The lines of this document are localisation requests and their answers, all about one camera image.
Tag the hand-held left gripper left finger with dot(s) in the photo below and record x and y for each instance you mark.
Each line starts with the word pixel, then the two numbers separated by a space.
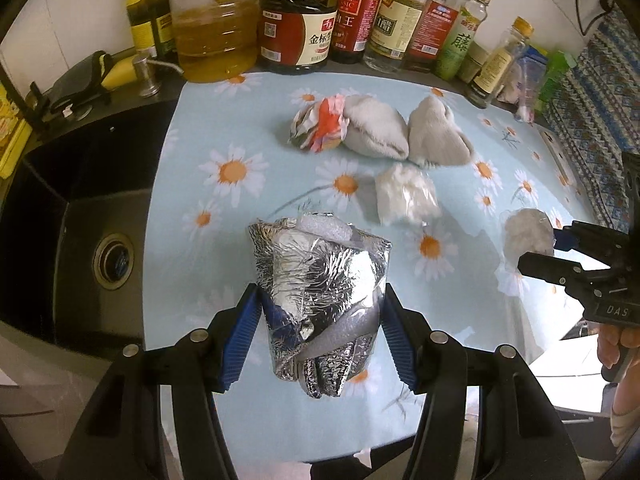
pixel 240 330

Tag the large cooking oil jug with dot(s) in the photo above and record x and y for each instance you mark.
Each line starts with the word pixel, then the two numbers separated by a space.
pixel 215 35

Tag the small seasoning jar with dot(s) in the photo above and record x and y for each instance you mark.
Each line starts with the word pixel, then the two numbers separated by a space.
pixel 470 65

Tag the green label oil bottle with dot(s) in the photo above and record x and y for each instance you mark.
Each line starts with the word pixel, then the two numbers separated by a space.
pixel 457 45

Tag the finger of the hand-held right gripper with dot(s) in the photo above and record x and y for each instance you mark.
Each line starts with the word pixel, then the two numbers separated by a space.
pixel 550 267
pixel 562 240

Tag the clear bottle red label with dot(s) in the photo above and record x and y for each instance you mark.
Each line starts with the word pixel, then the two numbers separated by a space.
pixel 432 30

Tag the clear vinegar bottle yellow label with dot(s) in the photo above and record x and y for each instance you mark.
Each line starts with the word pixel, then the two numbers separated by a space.
pixel 392 25

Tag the red and white crumpled wrapper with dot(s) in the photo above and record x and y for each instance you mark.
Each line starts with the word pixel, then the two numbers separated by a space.
pixel 325 120

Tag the dark soy sauce jug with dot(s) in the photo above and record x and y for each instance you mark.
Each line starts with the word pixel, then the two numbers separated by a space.
pixel 295 35

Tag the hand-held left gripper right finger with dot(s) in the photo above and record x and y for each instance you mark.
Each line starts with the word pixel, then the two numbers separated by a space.
pixel 400 340

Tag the green bottle yellow label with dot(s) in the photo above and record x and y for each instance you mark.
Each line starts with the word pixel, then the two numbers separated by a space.
pixel 145 5

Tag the black kitchen sink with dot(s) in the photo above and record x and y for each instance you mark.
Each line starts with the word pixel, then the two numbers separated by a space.
pixel 70 240

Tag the person's right forearm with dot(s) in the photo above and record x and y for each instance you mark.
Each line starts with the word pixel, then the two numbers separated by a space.
pixel 626 425

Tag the silver foil bag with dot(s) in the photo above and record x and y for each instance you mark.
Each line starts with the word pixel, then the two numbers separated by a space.
pixel 320 280

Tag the person's right hand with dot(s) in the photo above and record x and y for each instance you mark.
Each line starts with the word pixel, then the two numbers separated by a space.
pixel 607 355

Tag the blue daisy print tablecloth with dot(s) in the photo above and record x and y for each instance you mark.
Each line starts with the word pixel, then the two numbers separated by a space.
pixel 280 180

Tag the white power strip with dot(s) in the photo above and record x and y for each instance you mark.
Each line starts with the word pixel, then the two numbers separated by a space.
pixel 557 152

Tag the green plastic bag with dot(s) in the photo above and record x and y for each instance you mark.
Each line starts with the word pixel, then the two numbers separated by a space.
pixel 557 75

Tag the blue patterned woven cloth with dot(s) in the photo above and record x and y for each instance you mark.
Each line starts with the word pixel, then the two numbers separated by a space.
pixel 595 125

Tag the clear plastic bag white wad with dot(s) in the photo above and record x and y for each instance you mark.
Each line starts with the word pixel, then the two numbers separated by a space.
pixel 525 235

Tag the yellow sponge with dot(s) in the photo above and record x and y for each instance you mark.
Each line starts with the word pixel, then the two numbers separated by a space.
pixel 122 72

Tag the metal soap dispenser pump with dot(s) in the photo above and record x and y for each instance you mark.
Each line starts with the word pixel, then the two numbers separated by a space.
pixel 145 72

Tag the grey crumpled cloth wad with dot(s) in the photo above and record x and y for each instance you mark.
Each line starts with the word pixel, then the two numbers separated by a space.
pixel 372 130
pixel 440 135

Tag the yellow dish soap bottle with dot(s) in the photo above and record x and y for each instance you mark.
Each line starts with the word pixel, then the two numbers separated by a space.
pixel 10 140

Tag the small bottle yellow cap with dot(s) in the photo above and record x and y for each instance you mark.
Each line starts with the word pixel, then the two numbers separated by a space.
pixel 495 67

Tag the red label dark sauce bottle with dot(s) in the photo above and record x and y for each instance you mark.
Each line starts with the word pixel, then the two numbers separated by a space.
pixel 355 10

